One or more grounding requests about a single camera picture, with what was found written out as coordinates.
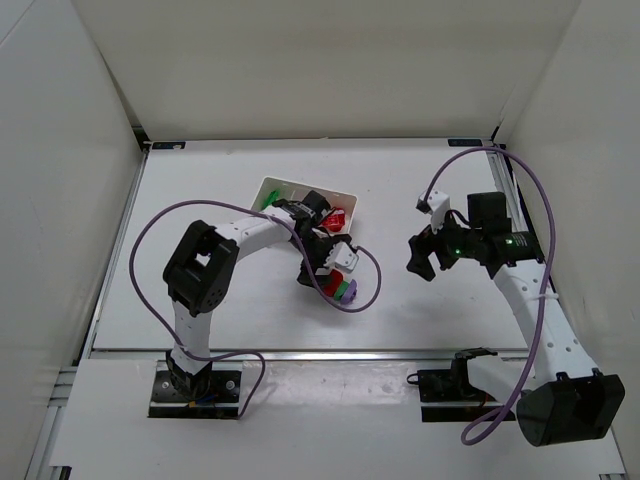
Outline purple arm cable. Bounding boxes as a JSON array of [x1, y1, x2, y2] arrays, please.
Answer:
[[415, 145, 558, 446], [128, 199, 384, 420]]

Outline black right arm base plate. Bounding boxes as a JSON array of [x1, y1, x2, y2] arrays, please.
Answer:
[[406, 369, 501, 423]]

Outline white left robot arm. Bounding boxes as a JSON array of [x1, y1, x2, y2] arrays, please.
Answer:
[[163, 190, 358, 400]]

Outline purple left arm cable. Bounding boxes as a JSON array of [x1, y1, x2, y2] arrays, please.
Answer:
[[128, 199, 384, 420]]

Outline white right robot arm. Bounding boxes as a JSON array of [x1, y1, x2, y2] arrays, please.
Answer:
[[407, 191, 625, 447]]

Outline red double half-round lego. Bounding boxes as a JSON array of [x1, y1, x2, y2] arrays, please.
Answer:
[[323, 269, 344, 298]]

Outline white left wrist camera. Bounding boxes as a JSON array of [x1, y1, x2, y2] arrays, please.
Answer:
[[324, 242, 359, 274]]

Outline aluminium frame rail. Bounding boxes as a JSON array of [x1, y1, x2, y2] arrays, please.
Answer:
[[209, 348, 461, 362]]

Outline green lego plates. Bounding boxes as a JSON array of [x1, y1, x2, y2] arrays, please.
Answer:
[[261, 189, 280, 210]]

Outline red oval flower lego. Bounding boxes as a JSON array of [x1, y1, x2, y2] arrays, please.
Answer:
[[321, 208, 346, 233]]

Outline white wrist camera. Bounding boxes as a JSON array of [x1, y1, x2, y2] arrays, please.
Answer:
[[416, 190, 450, 233], [324, 242, 359, 274]]

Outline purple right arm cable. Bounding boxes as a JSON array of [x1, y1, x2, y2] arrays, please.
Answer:
[[415, 145, 558, 446]]

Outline white three-compartment tray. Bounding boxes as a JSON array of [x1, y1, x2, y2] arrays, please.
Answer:
[[251, 177, 357, 234]]

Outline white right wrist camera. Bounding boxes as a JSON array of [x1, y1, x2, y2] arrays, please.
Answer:
[[416, 190, 450, 233]]

